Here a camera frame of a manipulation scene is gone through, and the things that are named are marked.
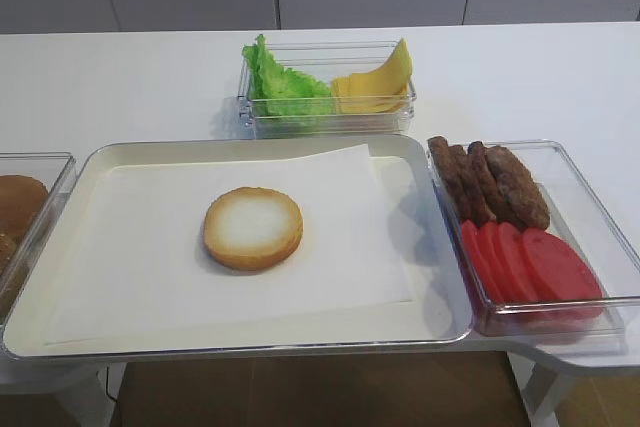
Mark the green lettuce leaf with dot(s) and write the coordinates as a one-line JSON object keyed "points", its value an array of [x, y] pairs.
{"points": [[288, 92], [260, 62]]}

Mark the clear lettuce cheese container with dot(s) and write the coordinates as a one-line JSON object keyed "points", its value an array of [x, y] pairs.
{"points": [[325, 62]]}

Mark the green lettuce leaf in container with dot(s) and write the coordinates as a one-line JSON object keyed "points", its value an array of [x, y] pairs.
{"points": [[288, 92]]}

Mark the flat yellow cheese slices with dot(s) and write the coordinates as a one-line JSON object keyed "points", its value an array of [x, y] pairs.
{"points": [[351, 103]]}

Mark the upright yellow cheese slice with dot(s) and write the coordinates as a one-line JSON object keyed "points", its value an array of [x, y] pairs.
{"points": [[388, 79]]}

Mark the bottom bun half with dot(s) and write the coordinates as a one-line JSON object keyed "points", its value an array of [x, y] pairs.
{"points": [[252, 229]]}

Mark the white serving tray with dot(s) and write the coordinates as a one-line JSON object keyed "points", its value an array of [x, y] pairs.
{"points": [[438, 311]]}

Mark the back brown meat patty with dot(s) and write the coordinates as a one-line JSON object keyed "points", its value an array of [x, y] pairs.
{"points": [[449, 175]]}

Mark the brown meat patty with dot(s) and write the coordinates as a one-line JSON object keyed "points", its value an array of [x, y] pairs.
{"points": [[480, 213], [516, 185], [494, 199], [449, 175]]}

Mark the back red tomato slice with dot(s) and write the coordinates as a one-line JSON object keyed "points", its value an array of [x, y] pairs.
{"points": [[480, 261]]}

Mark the red tomato slice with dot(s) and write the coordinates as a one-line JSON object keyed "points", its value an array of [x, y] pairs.
{"points": [[515, 271], [487, 237], [556, 272], [480, 261]]}

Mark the white paper sheet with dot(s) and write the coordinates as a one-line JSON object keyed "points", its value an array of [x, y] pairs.
{"points": [[132, 259]]}

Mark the front brown meat patty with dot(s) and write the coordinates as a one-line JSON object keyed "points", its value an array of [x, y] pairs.
{"points": [[516, 185]]}

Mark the clear patty tomato container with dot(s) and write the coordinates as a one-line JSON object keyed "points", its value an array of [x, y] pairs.
{"points": [[577, 217]]}

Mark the front red tomato slice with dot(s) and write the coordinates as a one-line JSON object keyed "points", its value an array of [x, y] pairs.
{"points": [[556, 272]]}

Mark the clear bun container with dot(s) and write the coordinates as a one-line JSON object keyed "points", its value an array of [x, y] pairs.
{"points": [[57, 171]]}

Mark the plain brown bun top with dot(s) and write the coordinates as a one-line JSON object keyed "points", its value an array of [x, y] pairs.
{"points": [[22, 198]]}

